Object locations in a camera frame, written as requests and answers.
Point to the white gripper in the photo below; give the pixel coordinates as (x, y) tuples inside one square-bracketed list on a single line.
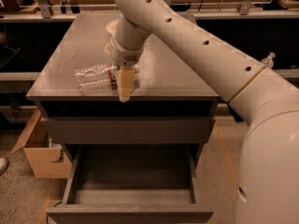
[(124, 57)]

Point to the cardboard box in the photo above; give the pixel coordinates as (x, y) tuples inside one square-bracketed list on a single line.
[(46, 159)]

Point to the white shoe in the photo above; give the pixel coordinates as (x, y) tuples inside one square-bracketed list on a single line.
[(3, 165)]

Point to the open grey middle drawer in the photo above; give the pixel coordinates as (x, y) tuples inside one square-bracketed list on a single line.
[(138, 184)]

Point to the clear plastic water bottle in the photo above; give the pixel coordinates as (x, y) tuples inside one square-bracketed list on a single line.
[(101, 76)]

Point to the grey drawer cabinet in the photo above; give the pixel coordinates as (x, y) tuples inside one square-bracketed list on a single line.
[(165, 85)]

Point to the grey closed top drawer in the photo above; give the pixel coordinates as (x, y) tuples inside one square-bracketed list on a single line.
[(129, 131)]

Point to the white bowl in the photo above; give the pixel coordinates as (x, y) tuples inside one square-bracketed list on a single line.
[(112, 26)]

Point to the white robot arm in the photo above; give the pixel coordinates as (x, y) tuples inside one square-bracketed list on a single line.
[(269, 162)]

